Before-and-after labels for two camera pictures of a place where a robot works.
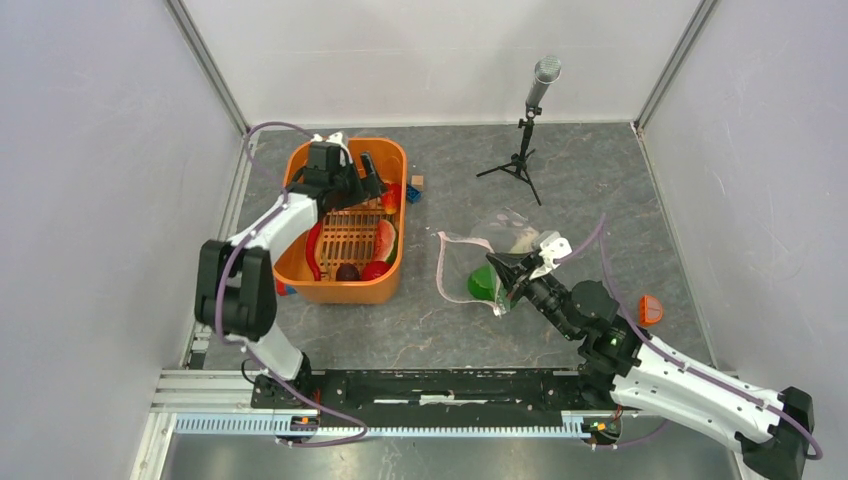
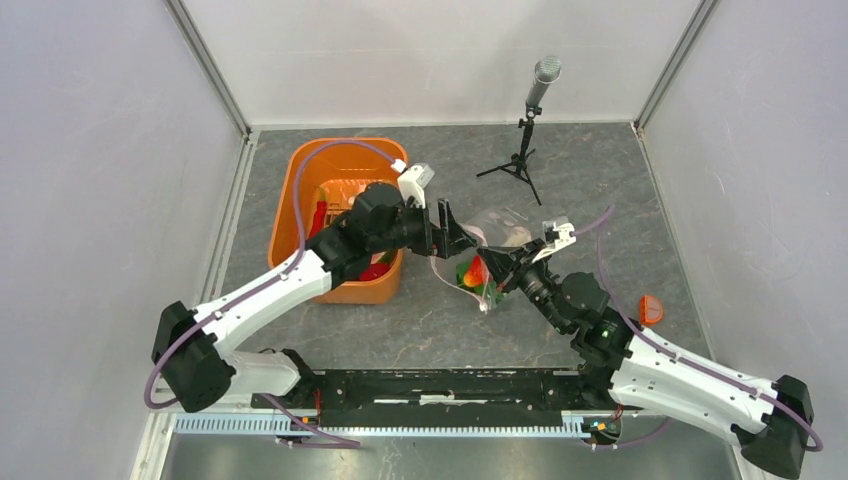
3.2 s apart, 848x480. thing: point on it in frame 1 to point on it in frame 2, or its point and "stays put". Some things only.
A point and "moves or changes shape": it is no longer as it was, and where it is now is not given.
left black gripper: (375, 185) to (445, 242)
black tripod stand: (518, 162) stays put
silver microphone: (546, 70) stays put
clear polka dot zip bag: (465, 270) moves or changes shape
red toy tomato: (374, 269) stays put
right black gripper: (515, 270) stays put
